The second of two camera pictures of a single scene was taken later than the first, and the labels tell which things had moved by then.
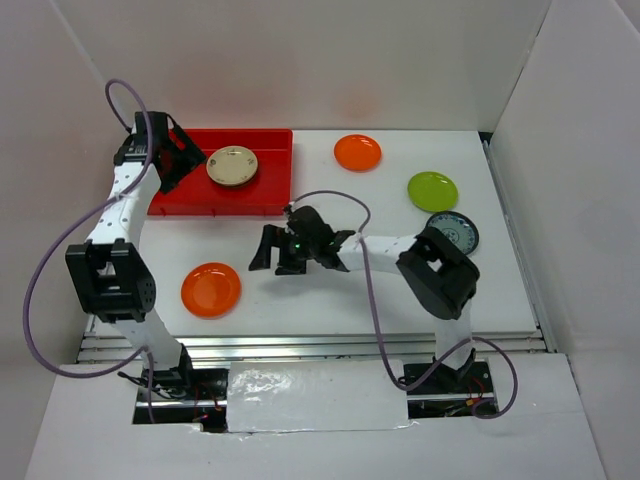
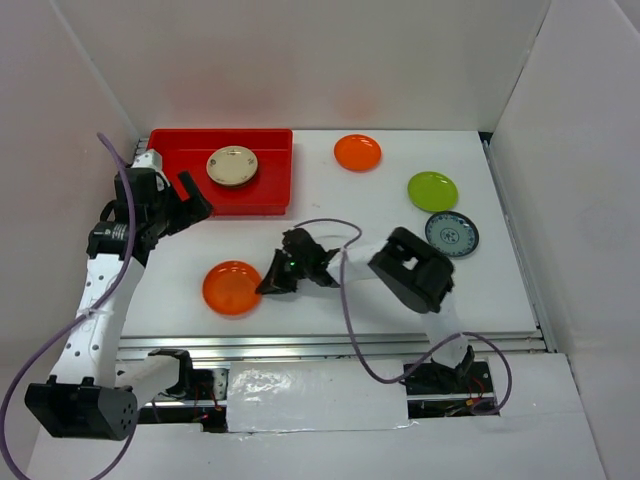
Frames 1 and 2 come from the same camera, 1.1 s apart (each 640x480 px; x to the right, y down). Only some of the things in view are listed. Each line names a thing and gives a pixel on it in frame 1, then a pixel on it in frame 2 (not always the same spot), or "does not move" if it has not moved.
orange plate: [210, 290] -> [229, 288]
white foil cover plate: [279, 396] does not move
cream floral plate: [232, 165] does not move
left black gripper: [191, 158] -> [192, 210]
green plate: [433, 191] does not move
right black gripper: [271, 238] -> [276, 279]
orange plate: [357, 152] does not move
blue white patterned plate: [458, 228] does not move
